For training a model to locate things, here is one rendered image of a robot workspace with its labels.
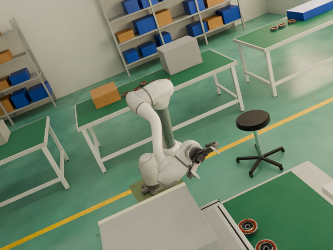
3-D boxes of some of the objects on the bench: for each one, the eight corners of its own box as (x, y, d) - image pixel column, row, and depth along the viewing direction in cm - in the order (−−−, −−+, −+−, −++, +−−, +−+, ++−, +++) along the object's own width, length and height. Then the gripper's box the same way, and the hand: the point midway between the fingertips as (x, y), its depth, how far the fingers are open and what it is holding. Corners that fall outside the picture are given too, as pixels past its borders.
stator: (236, 226, 196) (234, 222, 194) (253, 219, 196) (251, 215, 195) (243, 240, 186) (242, 235, 184) (261, 233, 186) (260, 228, 185)
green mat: (209, 209, 215) (209, 209, 215) (290, 170, 222) (290, 170, 222) (301, 351, 132) (301, 351, 132) (426, 282, 139) (426, 282, 139)
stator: (252, 249, 179) (250, 245, 178) (269, 239, 181) (268, 235, 179) (264, 264, 169) (262, 260, 168) (282, 254, 171) (281, 249, 169)
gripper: (174, 169, 160) (181, 181, 138) (206, 129, 160) (219, 135, 138) (186, 179, 161) (194, 192, 140) (218, 139, 161) (232, 146, 140)
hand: (206, 163), depth 140 cm, fingers open, 13 cm apart
